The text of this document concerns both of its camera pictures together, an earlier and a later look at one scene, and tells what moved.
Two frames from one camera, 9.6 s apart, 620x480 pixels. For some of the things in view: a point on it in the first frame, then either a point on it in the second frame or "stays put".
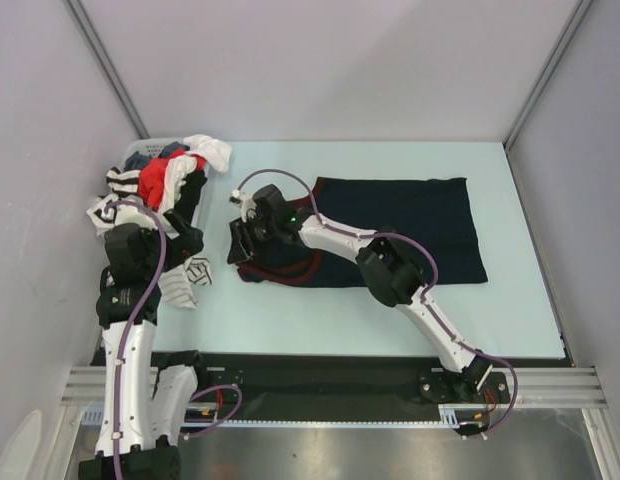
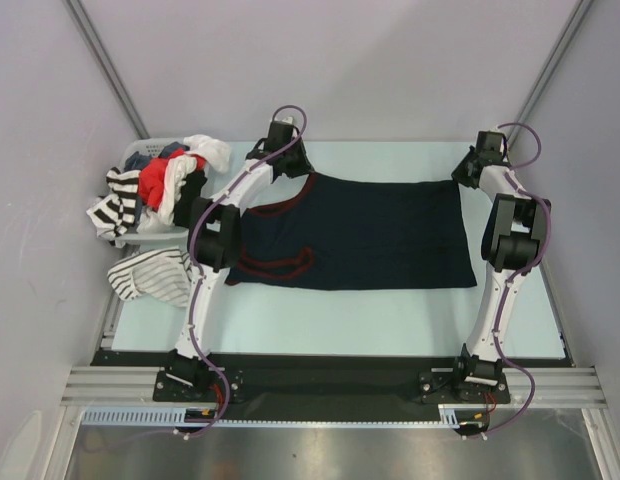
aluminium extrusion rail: [538, 386] stays put
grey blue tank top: [134, 160] stays put
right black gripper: [244, 243] -> [459, 175]
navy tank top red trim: [431, 216] stays put
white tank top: [216, 153] stays put
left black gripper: [186, 244] -> [304, 167]
